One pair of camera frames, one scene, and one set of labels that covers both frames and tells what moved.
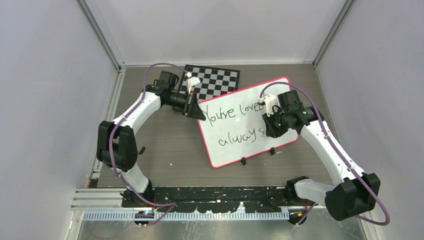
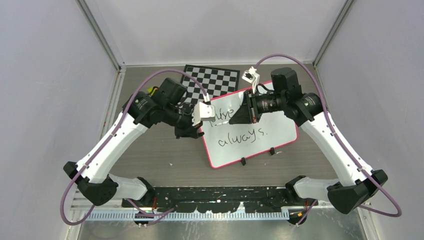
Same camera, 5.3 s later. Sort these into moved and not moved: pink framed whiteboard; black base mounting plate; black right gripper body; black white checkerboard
Moved: black right gripper body
Not moved: black white checkerboard; pink framed whiteboard; black base mounting plate
